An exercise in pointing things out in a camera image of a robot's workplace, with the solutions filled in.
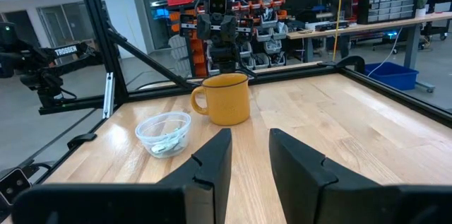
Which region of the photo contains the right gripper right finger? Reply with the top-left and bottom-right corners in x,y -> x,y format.
269,127 -> 452,224

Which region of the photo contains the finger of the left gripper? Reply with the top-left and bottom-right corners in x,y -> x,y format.
220,15 -> 238,42
196,14 -> 213,40

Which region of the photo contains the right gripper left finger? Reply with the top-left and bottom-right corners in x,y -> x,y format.
11,127 -> 233,224

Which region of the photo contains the yellow enamel mug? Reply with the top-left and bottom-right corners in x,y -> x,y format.
189,72 -> 251,126

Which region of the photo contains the clear plastic bowl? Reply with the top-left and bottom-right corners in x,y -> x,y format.
134,111 -> 192,159

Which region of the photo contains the wooden workbench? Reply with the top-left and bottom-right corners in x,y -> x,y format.
285,11 -> 452,94

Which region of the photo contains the black table clamp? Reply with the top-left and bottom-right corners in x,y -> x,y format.
319,55 -> 367,75
66,132 -> 98,151

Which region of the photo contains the blue plastic bin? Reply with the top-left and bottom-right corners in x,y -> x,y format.
363,61 -> 420,92

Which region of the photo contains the black parts drawer cabinet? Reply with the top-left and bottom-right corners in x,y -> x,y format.
357,0 -> 422,25

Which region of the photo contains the white plant pot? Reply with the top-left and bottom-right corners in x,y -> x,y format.
413,0 -> 430,19

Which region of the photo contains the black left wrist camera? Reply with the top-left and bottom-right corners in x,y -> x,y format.
206,0 -> 228,16

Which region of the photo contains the black aluminium table frame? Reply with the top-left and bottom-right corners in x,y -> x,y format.
0,0 -> 452,186

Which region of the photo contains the silver aluminium bracket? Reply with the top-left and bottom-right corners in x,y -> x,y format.
102,71 -> 116,119

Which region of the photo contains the yellow hanging cable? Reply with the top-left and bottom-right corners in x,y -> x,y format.
331,0 -> 345,63

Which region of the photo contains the table-level camera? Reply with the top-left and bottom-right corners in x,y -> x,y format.
0,167 -> 32,206

